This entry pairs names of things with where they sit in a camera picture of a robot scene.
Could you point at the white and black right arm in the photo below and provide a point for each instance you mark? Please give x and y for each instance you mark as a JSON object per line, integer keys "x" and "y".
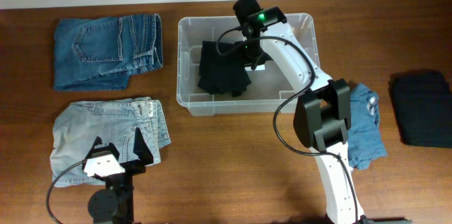
{"x": 322, "y": 115}

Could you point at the blue denim shirt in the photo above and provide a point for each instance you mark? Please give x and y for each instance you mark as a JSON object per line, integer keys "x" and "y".
{"x": 364, "y": 143}

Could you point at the clear plastic storage bin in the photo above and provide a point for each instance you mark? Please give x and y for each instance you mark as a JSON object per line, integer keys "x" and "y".
{"x": 268, "y": 88}

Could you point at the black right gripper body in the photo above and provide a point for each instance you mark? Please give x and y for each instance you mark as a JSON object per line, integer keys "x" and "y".
{"x": 250, "y": 56}

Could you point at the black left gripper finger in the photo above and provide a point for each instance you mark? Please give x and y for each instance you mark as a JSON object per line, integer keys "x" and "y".
{"x": 99, "y": 148}
{"x": 141, "y": 149}

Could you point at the white label in bin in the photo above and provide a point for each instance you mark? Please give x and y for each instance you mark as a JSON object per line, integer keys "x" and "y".
{"x": 258, "y": 68}

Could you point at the small black garment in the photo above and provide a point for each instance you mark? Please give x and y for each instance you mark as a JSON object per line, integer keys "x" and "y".
{"x": 222, "y": 74}

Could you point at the light blue folded jeans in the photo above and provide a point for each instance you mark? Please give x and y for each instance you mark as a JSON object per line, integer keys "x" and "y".
{"x": 114, "y": 121}

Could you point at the dark blue folded jeans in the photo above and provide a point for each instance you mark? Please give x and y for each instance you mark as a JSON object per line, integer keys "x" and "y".
{"x": 101, "y": 54}

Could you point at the large black garment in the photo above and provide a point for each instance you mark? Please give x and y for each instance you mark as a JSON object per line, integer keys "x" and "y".
{"x": 422, "y": 105}

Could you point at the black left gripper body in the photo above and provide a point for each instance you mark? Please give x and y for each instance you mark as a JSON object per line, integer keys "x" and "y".
{"x": 125, "y": 181}

